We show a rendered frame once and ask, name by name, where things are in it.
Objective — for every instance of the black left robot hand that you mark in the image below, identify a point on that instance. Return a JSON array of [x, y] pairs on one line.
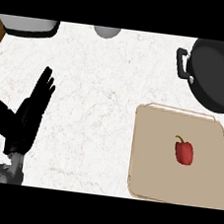
[[29, 113]]

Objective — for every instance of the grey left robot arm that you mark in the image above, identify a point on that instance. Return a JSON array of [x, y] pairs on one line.
[[9, 171]]

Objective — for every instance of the beige tray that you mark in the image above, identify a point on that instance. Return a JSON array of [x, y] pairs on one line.
[[164, 163]]

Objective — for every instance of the red bell pepper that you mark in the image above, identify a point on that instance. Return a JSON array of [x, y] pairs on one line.
[[184, 152]]

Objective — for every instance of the black pot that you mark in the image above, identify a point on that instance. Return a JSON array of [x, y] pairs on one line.
[[214, 75]]

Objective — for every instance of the grey rounded object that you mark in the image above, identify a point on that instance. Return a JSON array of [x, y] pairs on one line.
[[107, 32]]

